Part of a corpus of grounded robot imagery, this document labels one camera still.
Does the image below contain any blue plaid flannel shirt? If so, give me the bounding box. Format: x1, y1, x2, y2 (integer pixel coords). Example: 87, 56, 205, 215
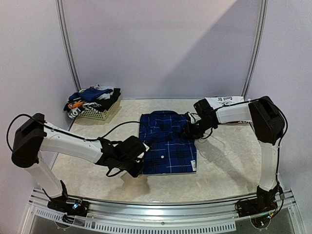
139, 110, 197, 175

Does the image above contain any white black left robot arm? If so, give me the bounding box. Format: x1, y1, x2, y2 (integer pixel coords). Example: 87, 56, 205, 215
7, 113, 150, 212

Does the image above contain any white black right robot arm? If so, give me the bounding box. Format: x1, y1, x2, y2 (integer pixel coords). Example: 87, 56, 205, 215
180, 96, 287, 192

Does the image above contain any cream perforated laundry basket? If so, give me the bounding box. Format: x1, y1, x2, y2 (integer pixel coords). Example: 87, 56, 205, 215
68, 100, 120, 120

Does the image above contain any folded white cartoon t-shirt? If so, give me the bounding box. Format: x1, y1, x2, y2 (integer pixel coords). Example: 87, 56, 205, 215
205, 96, 245, 109

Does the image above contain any folded red white shirt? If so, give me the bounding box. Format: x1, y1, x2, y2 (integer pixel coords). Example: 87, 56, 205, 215
229, 120, 252, 124

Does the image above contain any black garment in basket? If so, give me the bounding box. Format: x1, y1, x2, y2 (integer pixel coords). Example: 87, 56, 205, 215
96, 88, 121, 112

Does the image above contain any grey garment in basket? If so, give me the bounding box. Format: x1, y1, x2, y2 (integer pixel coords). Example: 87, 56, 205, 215
91, 84, 115, 100

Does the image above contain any black white orange printed shirt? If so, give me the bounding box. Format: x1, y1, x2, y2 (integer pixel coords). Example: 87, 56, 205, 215
63, 100, 100, 119

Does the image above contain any solid blue garment in basket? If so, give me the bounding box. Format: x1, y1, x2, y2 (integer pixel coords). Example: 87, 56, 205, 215
68, 88, 114, 102

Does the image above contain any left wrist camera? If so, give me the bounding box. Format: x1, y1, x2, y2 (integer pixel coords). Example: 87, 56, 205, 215
117, 136, 151, 161

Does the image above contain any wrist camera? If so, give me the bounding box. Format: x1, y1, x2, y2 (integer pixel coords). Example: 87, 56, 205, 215
117, 136, 151, 161
185, 98, 215, 123

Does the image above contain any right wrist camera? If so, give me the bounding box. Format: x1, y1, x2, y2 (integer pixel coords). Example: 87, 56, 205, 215
185, 98, 215, 123

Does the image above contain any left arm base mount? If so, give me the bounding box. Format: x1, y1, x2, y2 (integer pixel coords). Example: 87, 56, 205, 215
46, 180, 90, 218

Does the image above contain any aluminium front rail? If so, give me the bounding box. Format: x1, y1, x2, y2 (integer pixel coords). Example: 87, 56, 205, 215
20, 189, 305, 234

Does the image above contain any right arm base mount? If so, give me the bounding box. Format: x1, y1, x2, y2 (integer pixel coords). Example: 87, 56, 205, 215
234, 183, 285, 219

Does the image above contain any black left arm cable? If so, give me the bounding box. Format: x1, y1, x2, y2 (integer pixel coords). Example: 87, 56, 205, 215
6, 113, 144, 177

